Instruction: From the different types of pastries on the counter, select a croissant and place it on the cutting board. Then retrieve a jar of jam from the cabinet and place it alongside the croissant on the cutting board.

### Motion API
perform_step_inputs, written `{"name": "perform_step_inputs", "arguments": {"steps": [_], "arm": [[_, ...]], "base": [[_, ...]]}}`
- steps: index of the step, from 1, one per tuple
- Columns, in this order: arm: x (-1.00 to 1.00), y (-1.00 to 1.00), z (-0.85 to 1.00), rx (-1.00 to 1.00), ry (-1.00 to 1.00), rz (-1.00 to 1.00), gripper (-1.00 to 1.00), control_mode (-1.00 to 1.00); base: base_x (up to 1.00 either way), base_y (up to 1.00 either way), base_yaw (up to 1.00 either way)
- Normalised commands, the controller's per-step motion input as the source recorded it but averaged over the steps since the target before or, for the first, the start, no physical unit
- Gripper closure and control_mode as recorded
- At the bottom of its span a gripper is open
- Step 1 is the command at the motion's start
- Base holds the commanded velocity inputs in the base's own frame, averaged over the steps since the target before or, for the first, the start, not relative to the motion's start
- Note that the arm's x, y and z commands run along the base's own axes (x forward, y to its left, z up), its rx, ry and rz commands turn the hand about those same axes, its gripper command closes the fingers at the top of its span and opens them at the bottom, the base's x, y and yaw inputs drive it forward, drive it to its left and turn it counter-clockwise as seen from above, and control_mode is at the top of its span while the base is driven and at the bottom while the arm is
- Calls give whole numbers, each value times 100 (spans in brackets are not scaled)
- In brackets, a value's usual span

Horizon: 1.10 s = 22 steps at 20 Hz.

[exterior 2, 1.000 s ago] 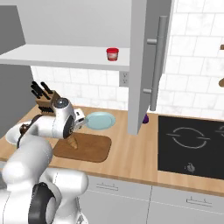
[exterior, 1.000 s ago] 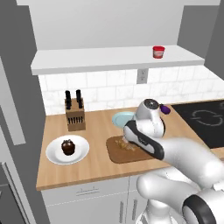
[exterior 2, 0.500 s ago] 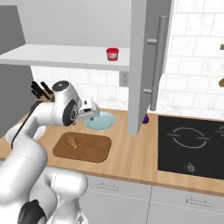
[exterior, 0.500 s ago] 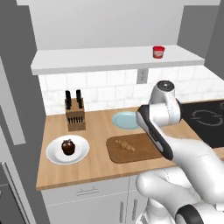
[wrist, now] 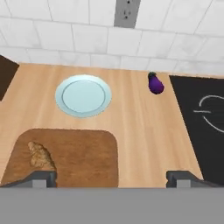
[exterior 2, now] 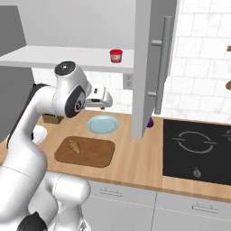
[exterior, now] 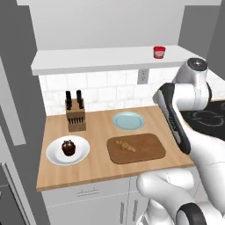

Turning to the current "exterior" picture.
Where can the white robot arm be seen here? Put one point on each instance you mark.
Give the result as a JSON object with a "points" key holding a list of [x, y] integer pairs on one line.
{"points": [[202, 152]]}

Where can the golden croissant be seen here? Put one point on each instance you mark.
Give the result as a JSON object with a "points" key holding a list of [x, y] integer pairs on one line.
{"points": [[126, 145]]}

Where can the brown wooden cutting board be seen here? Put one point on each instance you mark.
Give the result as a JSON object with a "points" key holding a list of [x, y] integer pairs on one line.
{"points": [[140, 148]]}

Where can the red jam jar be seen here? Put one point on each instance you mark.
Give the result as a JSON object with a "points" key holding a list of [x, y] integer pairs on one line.
{"points": [[159, 52]]}

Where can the grey tall cabinet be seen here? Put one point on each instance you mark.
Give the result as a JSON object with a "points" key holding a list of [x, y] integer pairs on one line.
{"points": [[14, 123]]}

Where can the light blue plate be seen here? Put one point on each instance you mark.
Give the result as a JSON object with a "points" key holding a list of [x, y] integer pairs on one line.
{"points": [[129, 120]]}

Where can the wooden knife block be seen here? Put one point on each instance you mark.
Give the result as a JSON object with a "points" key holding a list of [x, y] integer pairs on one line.
{"points": [[76, 115]]}

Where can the chocolate cupcake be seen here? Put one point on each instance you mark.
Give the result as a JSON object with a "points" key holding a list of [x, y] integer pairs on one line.
{"points": [[68, 148]]}

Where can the white plate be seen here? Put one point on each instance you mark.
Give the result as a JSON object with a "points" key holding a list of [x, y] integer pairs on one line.
{"points": [[55, 152]]}

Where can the white drawer front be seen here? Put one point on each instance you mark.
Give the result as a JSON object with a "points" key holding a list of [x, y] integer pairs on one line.
{"points": [[88, 192]]}

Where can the black hob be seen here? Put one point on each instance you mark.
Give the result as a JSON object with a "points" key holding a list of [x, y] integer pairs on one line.
{"points": [[211, 120]]}

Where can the white cupboard door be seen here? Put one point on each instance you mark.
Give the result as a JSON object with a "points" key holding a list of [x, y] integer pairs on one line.
{"points": [[136, 209], [88, 212]]}

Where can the grey range hood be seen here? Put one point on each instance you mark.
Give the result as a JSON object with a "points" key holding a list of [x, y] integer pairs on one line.
{"points": [[209, 27]]}

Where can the grey wall outlet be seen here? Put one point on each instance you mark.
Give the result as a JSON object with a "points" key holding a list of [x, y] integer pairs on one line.
{"points": [[143, 76]]}

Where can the white wall shelf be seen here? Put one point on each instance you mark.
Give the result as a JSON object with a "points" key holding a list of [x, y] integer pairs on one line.
{"points": [[102, 58]]}

